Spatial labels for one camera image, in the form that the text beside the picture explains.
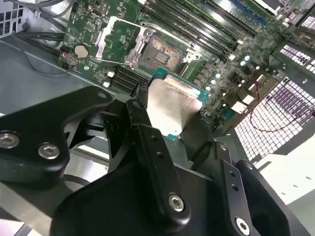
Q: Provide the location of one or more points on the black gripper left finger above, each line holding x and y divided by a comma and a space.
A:
24, 147

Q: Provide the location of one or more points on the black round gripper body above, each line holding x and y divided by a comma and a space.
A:
110, 209

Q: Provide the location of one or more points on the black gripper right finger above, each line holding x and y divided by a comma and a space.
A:
258, 209

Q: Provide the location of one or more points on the silver CPU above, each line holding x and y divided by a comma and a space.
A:
167, 105

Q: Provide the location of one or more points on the metal socket cover frame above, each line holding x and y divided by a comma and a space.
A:
101, 46

